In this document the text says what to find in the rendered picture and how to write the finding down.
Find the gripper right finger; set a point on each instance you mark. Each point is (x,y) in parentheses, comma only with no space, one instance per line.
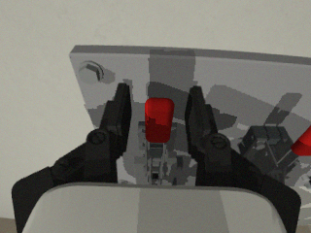
(223,166)

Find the grey fixture plate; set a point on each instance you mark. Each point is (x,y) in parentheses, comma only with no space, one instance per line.
(243,89)

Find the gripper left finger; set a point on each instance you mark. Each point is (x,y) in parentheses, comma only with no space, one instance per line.
(97,157)

